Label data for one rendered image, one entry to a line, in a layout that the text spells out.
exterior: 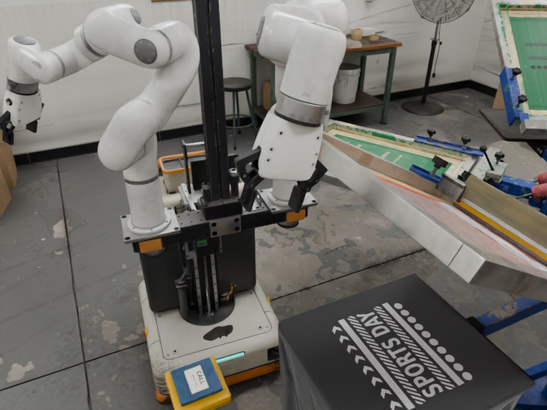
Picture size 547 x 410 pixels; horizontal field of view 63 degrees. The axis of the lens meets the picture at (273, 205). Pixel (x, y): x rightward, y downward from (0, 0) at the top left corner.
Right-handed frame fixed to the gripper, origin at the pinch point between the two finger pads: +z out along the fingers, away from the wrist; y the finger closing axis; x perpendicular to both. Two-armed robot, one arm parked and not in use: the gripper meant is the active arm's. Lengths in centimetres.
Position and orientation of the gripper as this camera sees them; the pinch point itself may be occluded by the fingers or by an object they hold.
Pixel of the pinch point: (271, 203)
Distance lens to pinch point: 75.1
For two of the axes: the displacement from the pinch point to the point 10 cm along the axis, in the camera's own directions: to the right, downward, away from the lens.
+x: 4.3, 4.8, -7.7
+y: -8.7, -0.3, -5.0
